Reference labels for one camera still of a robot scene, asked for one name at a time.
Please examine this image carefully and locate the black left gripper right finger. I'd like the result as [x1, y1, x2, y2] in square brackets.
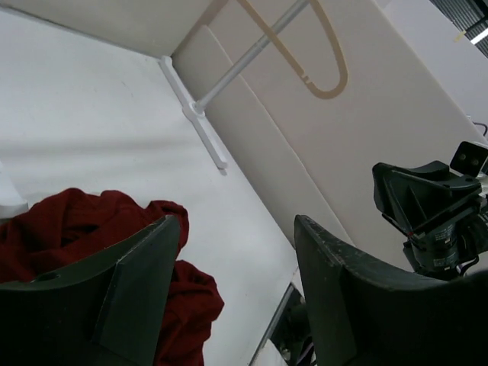
[294, 215, 487, 365]

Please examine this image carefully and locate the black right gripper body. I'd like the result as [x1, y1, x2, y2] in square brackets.
[398, 178, 486, 278]

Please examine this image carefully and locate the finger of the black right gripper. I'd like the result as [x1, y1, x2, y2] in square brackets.
[372, 162, 415, 229]
[397, 161, 450, 214]

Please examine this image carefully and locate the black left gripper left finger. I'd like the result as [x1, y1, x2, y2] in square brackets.
[1, 216, 180, 365]

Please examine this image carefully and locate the dark red t shirt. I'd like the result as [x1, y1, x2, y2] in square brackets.
[1, 188, 224, 365]

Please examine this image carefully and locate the beige wooden hanger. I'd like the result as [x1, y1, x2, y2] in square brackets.
[238, 1, 349, 100]

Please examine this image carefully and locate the white metal clothes rack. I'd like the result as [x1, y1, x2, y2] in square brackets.
[158, 1, 310, 176]

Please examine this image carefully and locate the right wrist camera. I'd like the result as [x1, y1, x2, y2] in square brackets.
[449, 141, 488, 177]

